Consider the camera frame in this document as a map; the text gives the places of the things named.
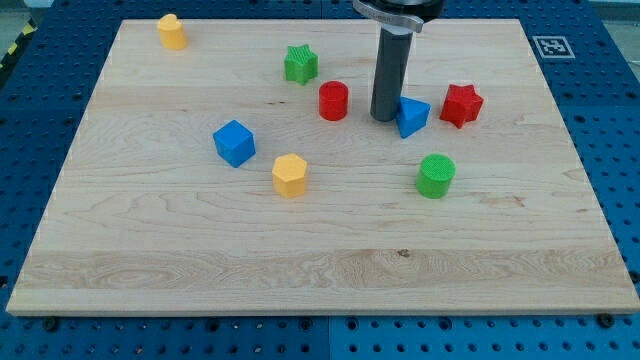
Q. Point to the blue triangle block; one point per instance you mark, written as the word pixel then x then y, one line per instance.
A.
pixel 412 116

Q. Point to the black robot arm flange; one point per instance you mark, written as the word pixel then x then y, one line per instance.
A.
pixel 411 15

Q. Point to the yellow hexagon block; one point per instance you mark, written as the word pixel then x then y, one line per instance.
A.
pixel 289 174

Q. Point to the wooden board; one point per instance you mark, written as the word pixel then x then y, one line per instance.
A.
pixel 146 219

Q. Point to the red cylinder block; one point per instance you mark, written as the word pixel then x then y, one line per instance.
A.
pixel 333 100

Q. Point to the blue cube block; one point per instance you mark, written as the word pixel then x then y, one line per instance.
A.
pixel 234 143

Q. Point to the green cylinder block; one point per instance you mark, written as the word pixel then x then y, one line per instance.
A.
pixel 435 175

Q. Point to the green star block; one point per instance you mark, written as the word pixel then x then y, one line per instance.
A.
pixel 300 64

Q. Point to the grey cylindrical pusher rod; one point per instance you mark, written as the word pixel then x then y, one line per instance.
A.
pixel 391 62

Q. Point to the red star block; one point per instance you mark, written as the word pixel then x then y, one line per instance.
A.
pixel 462 104

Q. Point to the yellow heart block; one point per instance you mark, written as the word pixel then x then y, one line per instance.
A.
pixel 171 32

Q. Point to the white fiducial marker tag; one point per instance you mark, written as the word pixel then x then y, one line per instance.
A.
pixel 553 47

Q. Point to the black yellow hazard tape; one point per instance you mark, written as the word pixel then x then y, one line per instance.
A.
pixel 19 45

